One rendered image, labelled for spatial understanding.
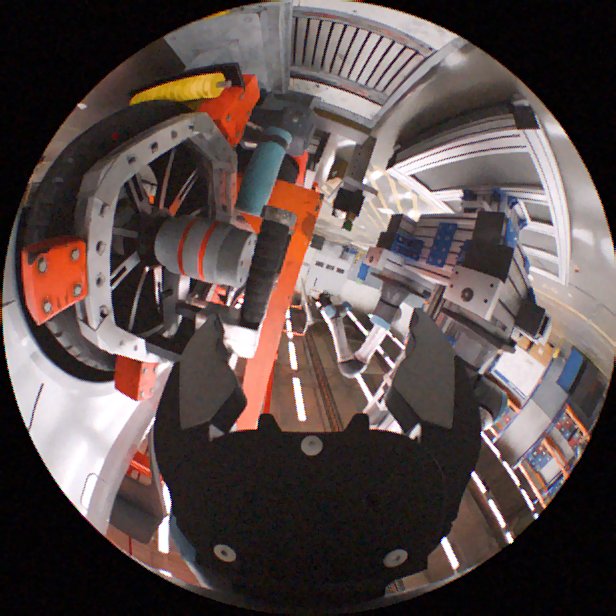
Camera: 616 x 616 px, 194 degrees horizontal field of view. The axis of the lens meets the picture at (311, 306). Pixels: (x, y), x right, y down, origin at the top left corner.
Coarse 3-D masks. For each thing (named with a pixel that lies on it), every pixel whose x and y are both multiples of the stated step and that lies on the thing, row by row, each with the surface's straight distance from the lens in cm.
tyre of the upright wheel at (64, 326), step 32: (96, 128) 37; (128, 128) 39; (64, 160) 37; (96, 160) 36; (64, 192) 34; (32, 224) 41; (64, 224) 34; (192, 288) 71; (64, 320) 37; (96, 352) 43
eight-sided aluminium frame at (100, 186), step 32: (160, 128) 35; (192, 128) 39; (128, 160) 29; (224, 160) 54; (96, 192) 26; (224, 192) 67; (96, 224) 27; (96, 256) 28; (96, 288) 29; (96, 320) 30; (128, 352) 37
